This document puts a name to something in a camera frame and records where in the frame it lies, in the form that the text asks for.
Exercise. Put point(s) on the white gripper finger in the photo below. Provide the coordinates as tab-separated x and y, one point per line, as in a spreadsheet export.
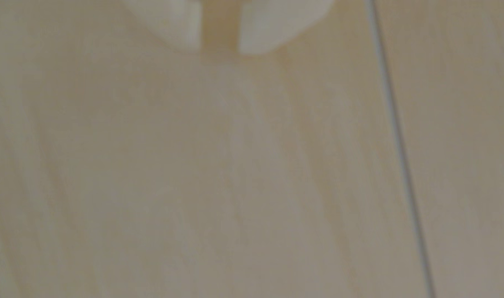
272	22
173	18

